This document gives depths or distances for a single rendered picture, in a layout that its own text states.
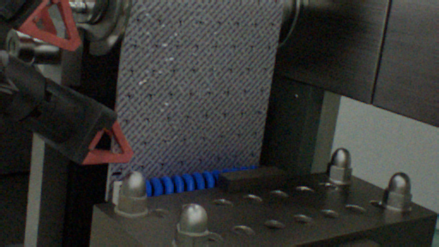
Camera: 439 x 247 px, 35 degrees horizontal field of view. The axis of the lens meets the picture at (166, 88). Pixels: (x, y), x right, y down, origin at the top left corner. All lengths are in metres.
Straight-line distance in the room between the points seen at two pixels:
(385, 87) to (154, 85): 0.30
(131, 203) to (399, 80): 0.37
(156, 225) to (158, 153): 0.13
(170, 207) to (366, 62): 0.33
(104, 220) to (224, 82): 0.24
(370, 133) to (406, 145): 0.23
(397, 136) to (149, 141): 3.06
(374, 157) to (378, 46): 3.02
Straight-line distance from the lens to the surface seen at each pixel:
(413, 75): 0.89
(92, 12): 0.78
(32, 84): 0.70
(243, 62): 0.88
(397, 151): 3.83
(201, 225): 0.67
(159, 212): 0.77
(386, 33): 0.91
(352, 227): 0.82
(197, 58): 0.83
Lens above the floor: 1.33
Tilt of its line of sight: 13 degrees down
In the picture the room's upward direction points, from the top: 7 degrees clockwise
